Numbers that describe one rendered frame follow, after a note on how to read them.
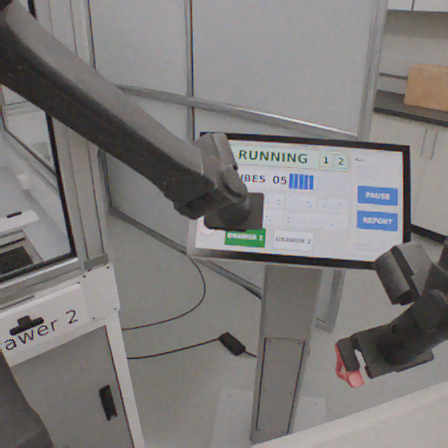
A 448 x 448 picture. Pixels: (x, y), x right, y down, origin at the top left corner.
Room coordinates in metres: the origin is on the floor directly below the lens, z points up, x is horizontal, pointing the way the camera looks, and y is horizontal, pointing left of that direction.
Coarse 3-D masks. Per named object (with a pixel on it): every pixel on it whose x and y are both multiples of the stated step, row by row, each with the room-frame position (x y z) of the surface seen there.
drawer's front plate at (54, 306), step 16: (64, 288) 0.70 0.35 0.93; (80, 288) 0.71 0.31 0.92; (32, 304) 0.64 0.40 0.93; (48, 304) 0.66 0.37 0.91; (64, 304) 0.68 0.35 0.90; (80, 304) 0.70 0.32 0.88; (0, 320) 0.59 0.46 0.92; (16, 320) 0.61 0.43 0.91; (48, 320) 0.65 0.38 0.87; (64, 320) 0.67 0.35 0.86; (80, 320) 0.70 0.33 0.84; (0, 336) 0.58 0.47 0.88; (16, 336) 0.60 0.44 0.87; (48, 336) 0.64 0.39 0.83; (16, 352) 0.60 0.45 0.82
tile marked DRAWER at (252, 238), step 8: (232, 232) 0.81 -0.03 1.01; (240, 232) 0.81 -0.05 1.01; (248, 232) 0.81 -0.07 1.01; (256, 232) 0.81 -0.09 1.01; (264, 232) 0.80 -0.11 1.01; (224, 240) 0.80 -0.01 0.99; (232, 240) 0.80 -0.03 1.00; (240, 240) 0.80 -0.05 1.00; (248, 240) 0.80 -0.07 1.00; (256, 240) 0.79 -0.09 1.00; (264, 240) 0.79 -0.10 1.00; (264, 248) 0.78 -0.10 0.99
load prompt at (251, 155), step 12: (240, 156) 0.93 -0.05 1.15; (252, 156) 0.93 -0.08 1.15; (264, 156) 0.92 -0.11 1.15; (276, 156) 0.92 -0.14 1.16; (288, 156) 0.92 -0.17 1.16; (300, 156) 0.91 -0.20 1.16; (312, 156) 0.91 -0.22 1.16; (324, 156) 0.91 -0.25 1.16; (336, 156) 0.90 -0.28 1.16; (348, 156) 0.90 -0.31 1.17; (300, 168) 0.89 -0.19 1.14; (312, 168) 0.89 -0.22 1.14; (324, 168) 0.89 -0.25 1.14; (336, 168) 0.89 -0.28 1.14; (348, 168) 0.88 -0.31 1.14
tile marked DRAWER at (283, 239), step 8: (280, 232) 0.80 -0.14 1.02; (288, 232) 0.80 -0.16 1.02; (296, 232) 0.80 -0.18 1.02; (304, 232) 0.79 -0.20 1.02; (312, 232) 0.79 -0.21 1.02; (280, 240) 0.79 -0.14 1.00; (288, 240) 0.79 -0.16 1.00; (296, 240) 0.78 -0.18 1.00; (304, 240) 0.78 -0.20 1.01; (312, 240) 0.78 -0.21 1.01; (272, 248) 0.78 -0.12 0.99; (280, 248) 0.78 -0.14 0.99; (288, 248) 0.77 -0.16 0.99; (296, 248) 0.77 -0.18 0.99; (304, 248) 0.77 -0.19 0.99; (312, 248) 0.77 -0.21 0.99
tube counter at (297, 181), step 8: (272, 176) 0.89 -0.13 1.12; (280, 176) 0.89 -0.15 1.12; (288, 176) 0.88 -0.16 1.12; (296, 176) 0.88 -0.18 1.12; (304, 176) 0.88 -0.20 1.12; (312, 176) 0.88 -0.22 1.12; (320, 176) 0.88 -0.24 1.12; (328, 176) 0.87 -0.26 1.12; (336, 176) 0.87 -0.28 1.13; (344, 176) 0.87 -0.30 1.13; (272, 184) 0.88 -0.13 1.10; (280, 184) 0.87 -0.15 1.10; (288, 184) 0.87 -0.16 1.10; (296, 184) 0.87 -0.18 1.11; (304, 184) 0.87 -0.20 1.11; (312, 184) 0.87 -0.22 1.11; (320, 184) 0.86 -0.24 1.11; (328, 184) 0.86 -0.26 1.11; (336, 184) 0.86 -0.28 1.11; (344, 184) 0.86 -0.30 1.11; (328, 192) 0.85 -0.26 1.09; (336, 192) 0.85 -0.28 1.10; (344, 192) 0.85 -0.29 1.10
